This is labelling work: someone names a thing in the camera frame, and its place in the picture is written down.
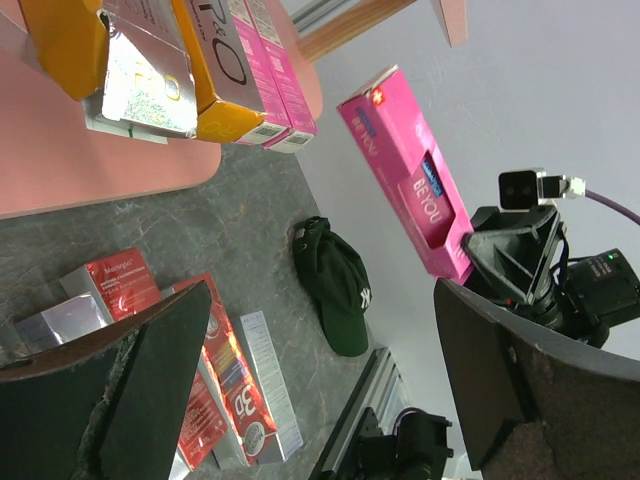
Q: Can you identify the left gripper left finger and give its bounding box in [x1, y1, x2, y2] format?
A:
[1, 282, 212, 479]

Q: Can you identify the red 3D toothpaste box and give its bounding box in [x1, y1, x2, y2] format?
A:
[162, 273, 277, 471]
[177, 370, 227, 471]

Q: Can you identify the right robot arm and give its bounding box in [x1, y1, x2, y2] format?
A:
[434, 205, 639, 479]

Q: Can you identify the pink toothpaste box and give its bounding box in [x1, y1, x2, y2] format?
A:
[337, 65, 473, 284]
[246, 0, 317, 153]
[227, 0, 291, 149]

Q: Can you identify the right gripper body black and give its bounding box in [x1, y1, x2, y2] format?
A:
[464, 205, 609, 348]

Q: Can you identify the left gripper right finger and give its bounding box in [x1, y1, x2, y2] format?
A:
[434, 279, 639, 479]

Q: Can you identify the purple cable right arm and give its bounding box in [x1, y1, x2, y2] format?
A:
[582, 188, 640, 226]

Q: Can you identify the dark green baseball cap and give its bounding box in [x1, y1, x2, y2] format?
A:
[292, 216, 372, 358]

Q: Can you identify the orange R.O toothpaste box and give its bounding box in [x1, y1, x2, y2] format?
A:
[171, 0, 265, 144]

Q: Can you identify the pink three-tier shelf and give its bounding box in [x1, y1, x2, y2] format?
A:
[1, 1, 468, 219]

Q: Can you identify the silver toothpaste box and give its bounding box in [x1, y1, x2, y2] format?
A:
[222, 311, 304, 465]
[15, 293, 112, 354]

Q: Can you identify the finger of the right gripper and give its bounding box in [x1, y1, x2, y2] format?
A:
[462, 212, 560, 303]

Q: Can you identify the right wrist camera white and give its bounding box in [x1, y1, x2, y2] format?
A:
[498, 169, 586, 211]

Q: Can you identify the dark red toothpaste box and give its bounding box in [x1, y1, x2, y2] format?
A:
[59, 247, 163, 323]

